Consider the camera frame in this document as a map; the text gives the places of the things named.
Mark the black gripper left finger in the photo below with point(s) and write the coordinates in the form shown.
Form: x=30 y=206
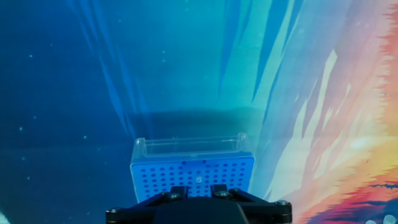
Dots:
x=140 y=210

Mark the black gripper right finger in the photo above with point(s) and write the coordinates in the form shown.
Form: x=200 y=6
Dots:
x=264 y=211

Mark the small clear pipette tip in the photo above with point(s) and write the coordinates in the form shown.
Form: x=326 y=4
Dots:
x=198 y=179

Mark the blue pipette tip holder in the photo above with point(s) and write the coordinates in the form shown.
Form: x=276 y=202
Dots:
x=155 y=177

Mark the small clear hinged lid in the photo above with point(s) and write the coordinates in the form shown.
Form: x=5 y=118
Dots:
x=189 y=146

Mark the landscape print cloth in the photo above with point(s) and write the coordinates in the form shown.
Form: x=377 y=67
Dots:
x=93 y=77

